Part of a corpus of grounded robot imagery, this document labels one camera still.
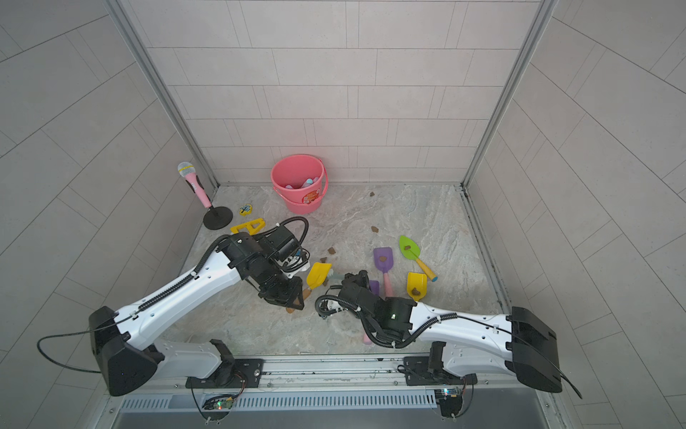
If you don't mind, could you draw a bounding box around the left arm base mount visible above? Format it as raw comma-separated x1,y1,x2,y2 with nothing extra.
185,339,265,389

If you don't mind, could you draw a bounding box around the pink plastic bucket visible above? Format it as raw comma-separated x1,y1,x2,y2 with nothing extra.
271,154,330,215

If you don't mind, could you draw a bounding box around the pink toy microphone on stand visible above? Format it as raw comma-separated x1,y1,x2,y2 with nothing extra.
178,162,233,231

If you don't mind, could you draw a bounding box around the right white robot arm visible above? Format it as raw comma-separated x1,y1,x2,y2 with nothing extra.
315,271,570,393

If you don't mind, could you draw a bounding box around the yellow shovel wooden handle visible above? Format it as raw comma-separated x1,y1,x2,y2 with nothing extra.
294,262,333,307

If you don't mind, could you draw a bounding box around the purple square shovel pink handle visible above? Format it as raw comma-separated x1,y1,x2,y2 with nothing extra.
373,247,394,298

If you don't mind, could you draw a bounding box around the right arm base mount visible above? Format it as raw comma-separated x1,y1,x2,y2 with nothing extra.
398,341,478,386

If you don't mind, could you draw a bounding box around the yellow triangle stencil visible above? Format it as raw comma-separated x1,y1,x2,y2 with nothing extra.
230,218,266,235

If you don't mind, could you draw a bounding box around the small yellow blue toy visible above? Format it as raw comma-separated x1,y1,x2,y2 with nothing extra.
239,204,253,216

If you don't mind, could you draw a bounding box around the green leaf trowel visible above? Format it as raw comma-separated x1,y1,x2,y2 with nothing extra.
398,235,438,282

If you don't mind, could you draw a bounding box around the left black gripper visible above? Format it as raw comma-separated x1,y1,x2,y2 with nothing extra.
253,258,313,309

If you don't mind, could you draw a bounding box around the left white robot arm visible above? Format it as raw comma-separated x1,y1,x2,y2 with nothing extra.
85,221,309,397

